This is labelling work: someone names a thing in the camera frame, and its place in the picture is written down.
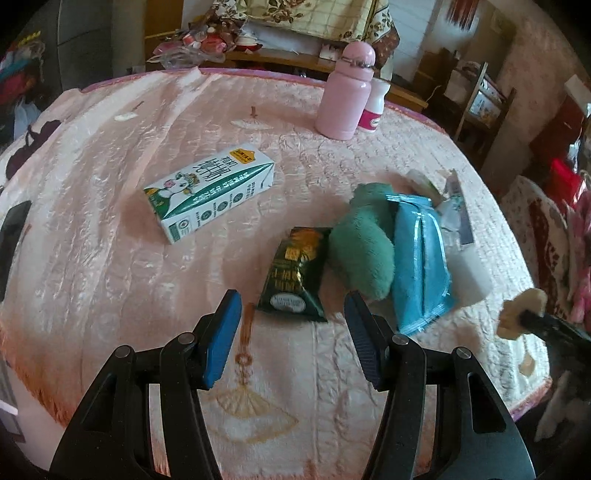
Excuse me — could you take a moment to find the wooden chair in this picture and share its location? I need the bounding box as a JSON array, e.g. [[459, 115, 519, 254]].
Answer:
[[443, 48, 517, 169]]

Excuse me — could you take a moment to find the pile of colourful clutter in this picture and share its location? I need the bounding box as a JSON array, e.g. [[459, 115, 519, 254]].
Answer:
[[150, 14, 264, 70]]

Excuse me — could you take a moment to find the blue foil packet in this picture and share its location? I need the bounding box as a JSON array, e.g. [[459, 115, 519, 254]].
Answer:
[[385, 193, 458, 335]]

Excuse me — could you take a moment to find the green plush toy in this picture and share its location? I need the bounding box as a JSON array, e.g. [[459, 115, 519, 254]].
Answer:
[[329, 182, 396, 301]]

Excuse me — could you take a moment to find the small white pink-label bottle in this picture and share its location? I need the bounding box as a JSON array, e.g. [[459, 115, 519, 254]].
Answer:
[[358, 78, 392, 134]]

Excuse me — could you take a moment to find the wooden bench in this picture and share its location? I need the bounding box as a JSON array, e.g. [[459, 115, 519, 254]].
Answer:
[[222, 48, 428, 112]]

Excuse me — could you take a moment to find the cream peel scrap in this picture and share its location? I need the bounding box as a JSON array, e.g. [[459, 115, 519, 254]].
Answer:
[[498, 288, 548, 341]]

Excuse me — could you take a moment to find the white green milk carton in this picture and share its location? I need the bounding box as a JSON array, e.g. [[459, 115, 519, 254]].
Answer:
[[142, 144, 276, 245]]

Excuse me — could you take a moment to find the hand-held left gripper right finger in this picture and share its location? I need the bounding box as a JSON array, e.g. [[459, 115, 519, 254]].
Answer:
[[344, 291, 539, 480]]

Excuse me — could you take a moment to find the red white patterned cover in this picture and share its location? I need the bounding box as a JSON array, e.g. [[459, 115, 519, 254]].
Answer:
[[501, 175, 575, 315]]

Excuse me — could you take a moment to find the dark green snack packet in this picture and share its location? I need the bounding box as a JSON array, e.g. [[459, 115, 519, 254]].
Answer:
[[255, 226, 334, 323]]

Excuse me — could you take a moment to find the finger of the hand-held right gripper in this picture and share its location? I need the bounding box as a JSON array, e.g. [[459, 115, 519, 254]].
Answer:
[[519, 310, 591, 357]]

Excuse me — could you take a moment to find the green white crumpled wrapper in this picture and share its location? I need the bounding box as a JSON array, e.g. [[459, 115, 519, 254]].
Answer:
[[406, 169, 445, 200]]

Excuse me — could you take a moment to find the pink quilted table cloth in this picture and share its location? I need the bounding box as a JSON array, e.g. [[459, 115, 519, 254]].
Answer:
[[0, 68, 553, 467]]

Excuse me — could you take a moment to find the white foam roll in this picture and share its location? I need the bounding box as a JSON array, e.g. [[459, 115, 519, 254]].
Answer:
[[443, 244, 493, 306]]

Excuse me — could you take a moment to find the pink bottle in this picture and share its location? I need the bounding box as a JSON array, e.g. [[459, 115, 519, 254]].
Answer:
[[315, 41, 377, 140]]

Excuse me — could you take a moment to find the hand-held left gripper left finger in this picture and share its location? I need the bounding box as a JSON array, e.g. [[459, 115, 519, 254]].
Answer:
[[48, 289, 243, 480]]

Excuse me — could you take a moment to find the red cloth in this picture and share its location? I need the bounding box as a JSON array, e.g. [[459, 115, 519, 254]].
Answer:
[[531, 97, 591, 204]]

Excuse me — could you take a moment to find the black phone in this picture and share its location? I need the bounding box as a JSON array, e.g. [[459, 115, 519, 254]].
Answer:
[[0, 200, 33, 301]]

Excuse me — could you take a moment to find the floral patterned cloth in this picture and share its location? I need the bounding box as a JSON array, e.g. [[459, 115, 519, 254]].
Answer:
[[210, 0, 400, 79]]

